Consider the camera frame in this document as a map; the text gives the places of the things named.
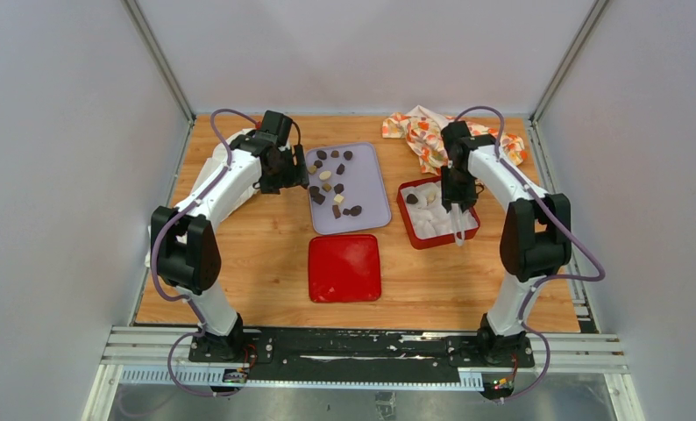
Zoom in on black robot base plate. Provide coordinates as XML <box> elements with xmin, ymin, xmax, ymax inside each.
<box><xmin>188</xmin><ymin>326</ymin><xmax>534</xmax><ymax>383</ymax></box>

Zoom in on floral orange cloth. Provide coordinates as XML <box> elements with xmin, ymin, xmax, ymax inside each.
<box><xmin>381</xmin><ymin>105</ymin><xmax>528</xmax><ymax>175</ymax></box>

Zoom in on brown bar chocolate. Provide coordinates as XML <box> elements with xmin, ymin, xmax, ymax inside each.
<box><xmin>331</xmin><ymin>204</ymin><xmax>342</xmax><ymax>219</ymax></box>

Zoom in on white crumpled cloth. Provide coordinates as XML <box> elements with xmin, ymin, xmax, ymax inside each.
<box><xmin>172</xmin><ymin>129</ymin><xmax>261</xmax><ymax>231</ymax></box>

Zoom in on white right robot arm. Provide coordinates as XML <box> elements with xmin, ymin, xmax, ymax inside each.
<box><xmin>441</xmin><ymin>121</ymin><xmax>572</xmax><ymax>367</ymax></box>

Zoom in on red box with white paper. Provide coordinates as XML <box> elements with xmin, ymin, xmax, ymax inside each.
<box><xmin>396</xmin><ymin>177</ymin><xmax>479</xmax><ymax>250</ymax></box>

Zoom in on red box lid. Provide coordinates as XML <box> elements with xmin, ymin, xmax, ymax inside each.
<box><xmin>308</xmin><ymin>234</ymin><xmax>382</xmax><ymax>303</ymax></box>

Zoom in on lavender plastic tray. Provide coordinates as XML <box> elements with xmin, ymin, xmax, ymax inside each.
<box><xmin>306</xmin><ymin>142</ymin><xmax>391</xmax><ymax>235</ymax></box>

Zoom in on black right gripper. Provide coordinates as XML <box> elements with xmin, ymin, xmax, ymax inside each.
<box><xmin>442</xmin><ymin>163</ymin><xmax>479</xmax><ymax>212</ymax></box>

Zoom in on dark square chocolate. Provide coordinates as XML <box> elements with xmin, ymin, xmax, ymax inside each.
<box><xmin>311</xmin><ymin>193</ymin><xmax>326</xmax><ymax>205</ymax></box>

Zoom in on metal tweezers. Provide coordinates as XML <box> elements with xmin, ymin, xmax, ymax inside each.
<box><xmin>450</xmin><ymin>203</ymin><xmax>465</xmax><ymax>247</ymax></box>

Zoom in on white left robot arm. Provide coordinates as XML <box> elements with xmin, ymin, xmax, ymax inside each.
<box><xmin>148</xmin><ymin>111</ymin><xmax>309</xmax><ymax>362</ymax></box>

